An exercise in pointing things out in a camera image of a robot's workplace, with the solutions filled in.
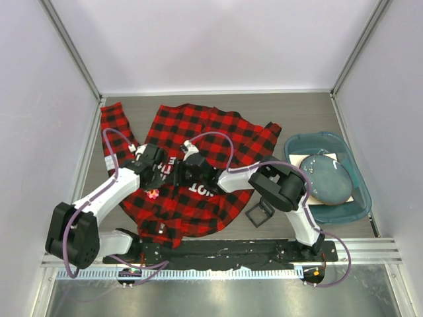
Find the pink white flower brooch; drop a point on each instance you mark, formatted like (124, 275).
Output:
(153, 194)

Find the red black plaid shirt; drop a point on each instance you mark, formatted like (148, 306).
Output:
(224, 139)

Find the blue round ceramic plate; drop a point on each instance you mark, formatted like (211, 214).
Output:
(325, 180)

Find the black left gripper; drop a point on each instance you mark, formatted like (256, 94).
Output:
(156, 183)

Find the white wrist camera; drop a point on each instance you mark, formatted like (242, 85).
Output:
(139, 150)
(188, 149)

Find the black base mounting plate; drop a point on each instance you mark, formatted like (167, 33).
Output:
(232, 254)

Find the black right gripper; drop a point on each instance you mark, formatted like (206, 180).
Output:
(179, 180)

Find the teal plastic bin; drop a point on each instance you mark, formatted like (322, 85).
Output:
(339, 194)

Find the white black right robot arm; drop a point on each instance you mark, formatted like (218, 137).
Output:
(284, 186)

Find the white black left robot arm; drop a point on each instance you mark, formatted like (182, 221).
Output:
(74, 235)

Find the aluminium front rail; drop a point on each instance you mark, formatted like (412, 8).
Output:
(351, 251)

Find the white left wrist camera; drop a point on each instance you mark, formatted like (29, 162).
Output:
(139, 150)

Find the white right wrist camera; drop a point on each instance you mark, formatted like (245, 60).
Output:
(188, 149)

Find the small black square frame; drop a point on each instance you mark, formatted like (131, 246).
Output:
(260, 213)

